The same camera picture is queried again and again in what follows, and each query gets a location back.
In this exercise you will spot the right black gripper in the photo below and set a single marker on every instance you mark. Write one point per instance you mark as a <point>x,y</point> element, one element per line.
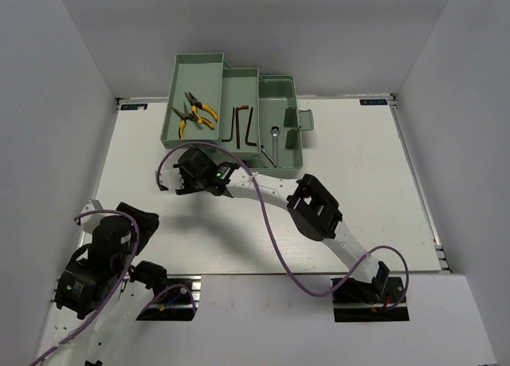
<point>187,188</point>

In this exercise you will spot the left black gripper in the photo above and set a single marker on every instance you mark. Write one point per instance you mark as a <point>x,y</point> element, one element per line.
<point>146,222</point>

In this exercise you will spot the dark hex key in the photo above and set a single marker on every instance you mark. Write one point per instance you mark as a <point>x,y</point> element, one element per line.
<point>230,138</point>
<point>237,124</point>
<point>248,129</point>

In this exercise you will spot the yellow black pliers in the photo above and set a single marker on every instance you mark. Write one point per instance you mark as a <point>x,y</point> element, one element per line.
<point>186,116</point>
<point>196,104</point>

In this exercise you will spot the green toolbox with clear lid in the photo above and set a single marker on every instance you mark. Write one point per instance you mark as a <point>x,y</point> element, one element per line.
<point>216,83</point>

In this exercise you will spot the large silver ratchet wrench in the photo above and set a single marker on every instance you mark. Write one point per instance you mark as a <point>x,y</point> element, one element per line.
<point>275,132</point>

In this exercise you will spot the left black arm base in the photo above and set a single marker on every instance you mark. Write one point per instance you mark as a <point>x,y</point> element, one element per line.
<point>176,304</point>

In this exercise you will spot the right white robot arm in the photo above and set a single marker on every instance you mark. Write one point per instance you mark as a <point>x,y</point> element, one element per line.
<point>313,209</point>

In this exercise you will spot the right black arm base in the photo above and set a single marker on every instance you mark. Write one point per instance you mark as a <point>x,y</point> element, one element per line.
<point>353,291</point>

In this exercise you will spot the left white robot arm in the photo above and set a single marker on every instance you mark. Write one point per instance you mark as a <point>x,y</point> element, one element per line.
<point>91,317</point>

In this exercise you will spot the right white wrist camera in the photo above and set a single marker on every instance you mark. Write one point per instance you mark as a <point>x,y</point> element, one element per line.
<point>169,179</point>

